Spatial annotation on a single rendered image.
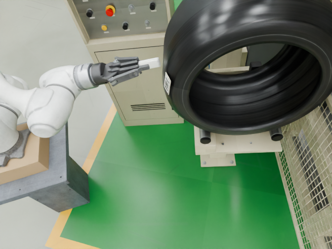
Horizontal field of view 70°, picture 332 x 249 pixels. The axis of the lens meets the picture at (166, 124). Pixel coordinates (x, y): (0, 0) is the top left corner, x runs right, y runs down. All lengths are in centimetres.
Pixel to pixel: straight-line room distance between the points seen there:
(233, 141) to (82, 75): 68
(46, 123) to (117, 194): 126
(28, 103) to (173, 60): 45
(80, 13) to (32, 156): 83
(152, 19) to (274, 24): 97
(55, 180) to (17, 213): 94
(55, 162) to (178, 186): 90
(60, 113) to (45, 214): 144
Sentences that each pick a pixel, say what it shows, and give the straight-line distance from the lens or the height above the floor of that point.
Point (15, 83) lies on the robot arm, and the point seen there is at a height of 99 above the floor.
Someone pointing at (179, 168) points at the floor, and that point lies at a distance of 193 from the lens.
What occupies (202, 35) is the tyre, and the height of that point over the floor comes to 138.
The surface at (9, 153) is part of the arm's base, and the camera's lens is 147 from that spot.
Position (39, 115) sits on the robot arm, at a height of 125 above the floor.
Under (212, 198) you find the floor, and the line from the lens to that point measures 184.
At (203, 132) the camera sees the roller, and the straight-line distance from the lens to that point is 99.
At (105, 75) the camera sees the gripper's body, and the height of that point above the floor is 122.
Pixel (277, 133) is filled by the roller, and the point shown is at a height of 92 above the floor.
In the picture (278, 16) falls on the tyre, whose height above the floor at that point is 142.
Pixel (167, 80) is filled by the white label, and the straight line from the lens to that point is 73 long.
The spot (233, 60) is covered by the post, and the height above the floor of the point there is 99.
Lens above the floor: 175
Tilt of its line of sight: 54 degrees down
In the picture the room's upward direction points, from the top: 13 degrees counter-clockwise
